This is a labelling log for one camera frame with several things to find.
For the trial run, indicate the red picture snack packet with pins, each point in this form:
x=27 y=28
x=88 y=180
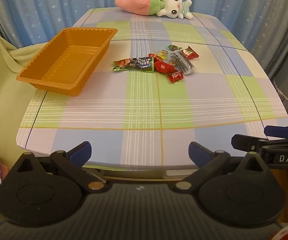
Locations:
x=154 y=56

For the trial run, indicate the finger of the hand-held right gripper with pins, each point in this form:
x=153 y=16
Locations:
x=244 y=142
x=279 y=131

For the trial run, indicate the large red snack packet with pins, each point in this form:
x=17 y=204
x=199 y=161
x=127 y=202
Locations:
x=190 y=52

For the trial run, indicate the dark long snack packet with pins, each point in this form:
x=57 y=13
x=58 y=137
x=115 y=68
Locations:
x=134 y=63

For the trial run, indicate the blue star curtain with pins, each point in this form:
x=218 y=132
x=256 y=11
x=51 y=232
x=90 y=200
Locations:
x=46 y=5

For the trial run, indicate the small yellow snack packet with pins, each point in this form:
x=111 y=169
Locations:
x=163 y=54

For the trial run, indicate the silver clear long packet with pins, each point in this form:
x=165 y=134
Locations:
x=182 y=63

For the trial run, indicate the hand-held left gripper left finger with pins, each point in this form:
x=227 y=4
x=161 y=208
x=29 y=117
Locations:
x=82 y=153

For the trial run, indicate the dark red small packet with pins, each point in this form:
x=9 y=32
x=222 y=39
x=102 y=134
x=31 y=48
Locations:
x=176 y=77

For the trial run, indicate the green candy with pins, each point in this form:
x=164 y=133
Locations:
x=174 y=47

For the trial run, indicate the red foil candy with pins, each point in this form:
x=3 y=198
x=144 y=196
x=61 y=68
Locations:
x=164 y=67

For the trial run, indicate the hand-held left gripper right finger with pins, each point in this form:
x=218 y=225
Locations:
x=196 y=153

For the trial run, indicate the rabbit carrot plush toy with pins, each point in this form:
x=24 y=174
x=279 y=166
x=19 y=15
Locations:
x=144 y=2

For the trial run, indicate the orange plastic tray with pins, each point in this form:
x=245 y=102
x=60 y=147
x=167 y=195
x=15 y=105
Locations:
x=68 y=60

